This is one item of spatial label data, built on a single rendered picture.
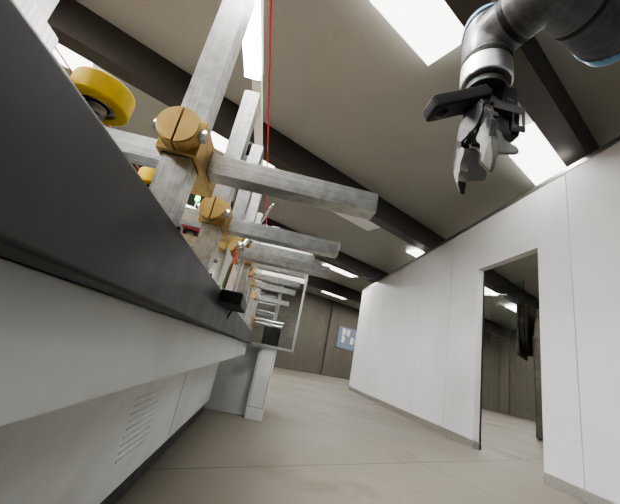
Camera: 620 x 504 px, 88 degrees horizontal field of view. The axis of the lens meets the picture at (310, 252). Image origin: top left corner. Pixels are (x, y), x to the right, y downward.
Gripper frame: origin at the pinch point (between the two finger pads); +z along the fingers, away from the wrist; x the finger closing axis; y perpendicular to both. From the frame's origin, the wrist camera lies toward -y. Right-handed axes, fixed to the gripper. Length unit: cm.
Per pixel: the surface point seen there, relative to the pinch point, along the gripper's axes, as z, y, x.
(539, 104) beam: -203, 152, 153
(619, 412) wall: 28, 224, 175
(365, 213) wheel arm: 13.0, -17.8, -3.5
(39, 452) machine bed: 59, -63, 28
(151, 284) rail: 30, -39, -14
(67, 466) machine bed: 65, -63, 41
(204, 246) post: 17.7, -43.1, 16.0
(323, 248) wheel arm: 11.3, -20.2, 20.4
